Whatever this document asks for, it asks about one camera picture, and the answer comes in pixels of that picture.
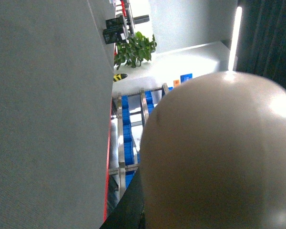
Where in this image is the potted green plant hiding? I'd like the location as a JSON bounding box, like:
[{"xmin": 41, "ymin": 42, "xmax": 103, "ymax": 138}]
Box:
[{"xmin": 114, "ymin": 31, "xmax": 157, "ymax": 70}]

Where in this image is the beige plastic dustpan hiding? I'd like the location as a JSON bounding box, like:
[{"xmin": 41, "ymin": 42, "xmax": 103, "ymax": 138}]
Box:
[{"xmin": 140, "ymin": 72, "xmax": 286, "ymax": 229}]

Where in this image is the red framed work table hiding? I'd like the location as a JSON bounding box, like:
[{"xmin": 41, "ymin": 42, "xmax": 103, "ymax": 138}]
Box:
[{"xmin": 0, "ymin": 0, "xmax": 115, "ymax": 229}]

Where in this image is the black crate stack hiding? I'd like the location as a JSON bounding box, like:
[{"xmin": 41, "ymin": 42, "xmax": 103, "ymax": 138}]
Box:
[{"xmin": 102, "ymin": 15, "xmax": 128, "ymax": 44}]

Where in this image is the blue bin on shelf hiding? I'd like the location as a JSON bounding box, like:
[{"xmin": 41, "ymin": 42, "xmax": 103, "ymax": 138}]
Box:
[{"xmin": 122, "ymin": 95, "xmax": 134, "ymax": 166}]

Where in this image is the yellow black traffic cone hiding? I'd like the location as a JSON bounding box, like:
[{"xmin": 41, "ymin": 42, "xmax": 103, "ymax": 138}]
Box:
[{"xmin": 113, "ymin": 73, "xmax": 128, "ymax": 82}]

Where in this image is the stainless steel shelf rack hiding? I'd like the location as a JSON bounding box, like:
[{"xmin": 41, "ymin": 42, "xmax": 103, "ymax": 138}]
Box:
[{"xmin": 109, "ymin": 83, "xmax": 173, "ymax": 199}]

